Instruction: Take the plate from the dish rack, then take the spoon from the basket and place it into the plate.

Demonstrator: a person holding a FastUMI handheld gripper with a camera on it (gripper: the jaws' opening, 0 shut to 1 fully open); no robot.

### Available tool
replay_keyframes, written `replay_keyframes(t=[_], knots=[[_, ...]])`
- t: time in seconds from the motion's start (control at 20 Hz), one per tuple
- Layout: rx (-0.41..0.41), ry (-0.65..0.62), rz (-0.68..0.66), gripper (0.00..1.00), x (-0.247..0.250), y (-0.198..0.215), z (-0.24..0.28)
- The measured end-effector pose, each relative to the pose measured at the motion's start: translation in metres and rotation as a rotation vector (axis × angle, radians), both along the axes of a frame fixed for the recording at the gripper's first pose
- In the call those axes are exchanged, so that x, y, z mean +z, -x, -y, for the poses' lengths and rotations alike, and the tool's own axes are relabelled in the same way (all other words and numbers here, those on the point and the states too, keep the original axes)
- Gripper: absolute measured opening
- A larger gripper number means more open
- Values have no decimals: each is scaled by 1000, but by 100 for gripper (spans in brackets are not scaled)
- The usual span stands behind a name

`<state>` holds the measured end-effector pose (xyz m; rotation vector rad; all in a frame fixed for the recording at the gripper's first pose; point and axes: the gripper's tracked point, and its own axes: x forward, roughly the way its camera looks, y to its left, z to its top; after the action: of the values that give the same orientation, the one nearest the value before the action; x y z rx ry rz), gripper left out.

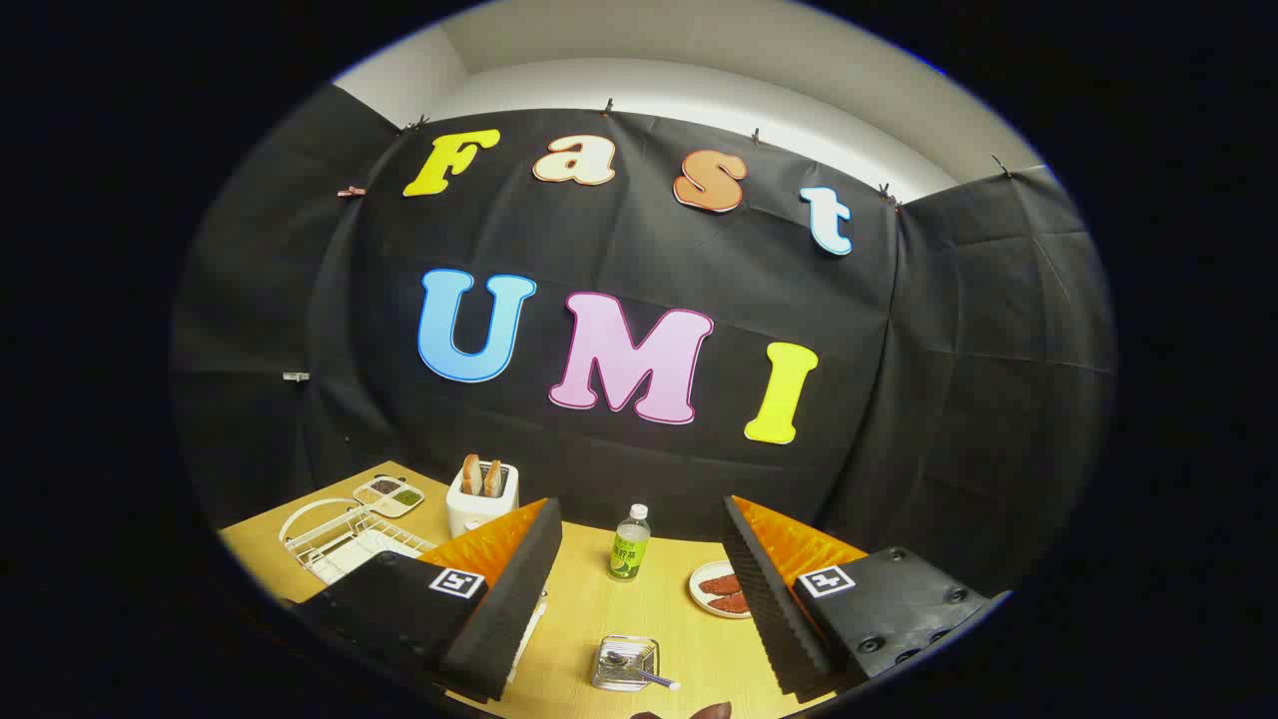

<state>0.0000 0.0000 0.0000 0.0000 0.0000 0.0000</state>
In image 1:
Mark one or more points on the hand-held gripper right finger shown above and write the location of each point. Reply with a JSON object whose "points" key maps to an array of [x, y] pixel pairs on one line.
{"points": [[769, 609]]}

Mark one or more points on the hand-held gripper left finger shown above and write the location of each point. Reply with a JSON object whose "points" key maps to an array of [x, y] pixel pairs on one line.
{"points": [[514, 599]]}

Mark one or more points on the white round dish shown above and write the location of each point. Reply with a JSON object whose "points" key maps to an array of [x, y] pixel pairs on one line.
{"points": [[697, 591]]}

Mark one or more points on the red meat slice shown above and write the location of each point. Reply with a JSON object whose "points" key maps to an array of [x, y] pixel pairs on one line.
{"points": [[731, 603], [721, 585]]}

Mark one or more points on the white toaster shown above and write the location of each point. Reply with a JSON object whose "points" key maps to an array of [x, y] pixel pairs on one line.
{"points": [[474, 511]]}

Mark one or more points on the toasted bread slice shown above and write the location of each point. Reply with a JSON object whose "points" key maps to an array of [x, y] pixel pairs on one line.
{"points": [[492, 479], [471, 476]]}

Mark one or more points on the green label drink bottle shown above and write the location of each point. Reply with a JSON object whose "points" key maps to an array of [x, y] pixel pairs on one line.
{"points": [[628, 554]]}

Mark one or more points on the white divided condiment tray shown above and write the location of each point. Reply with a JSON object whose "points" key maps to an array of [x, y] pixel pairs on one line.
{"points": [[389, 496]]}

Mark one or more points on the black backdrop cloth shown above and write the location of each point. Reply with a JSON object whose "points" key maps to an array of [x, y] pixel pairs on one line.
{"points": [[639, 250]]}

